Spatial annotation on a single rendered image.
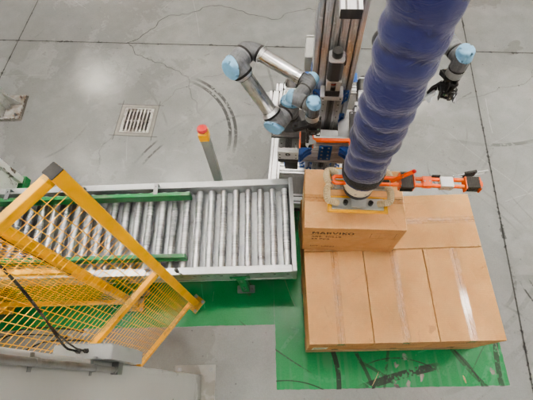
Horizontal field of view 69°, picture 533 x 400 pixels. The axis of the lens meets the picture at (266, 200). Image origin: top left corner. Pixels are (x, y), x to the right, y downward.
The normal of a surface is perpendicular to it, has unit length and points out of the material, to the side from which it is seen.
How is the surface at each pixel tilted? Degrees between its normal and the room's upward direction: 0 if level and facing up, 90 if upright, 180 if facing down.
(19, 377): 90
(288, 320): 0
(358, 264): 0
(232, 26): 0
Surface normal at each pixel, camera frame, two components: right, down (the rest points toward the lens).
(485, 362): -0.04, -0.44
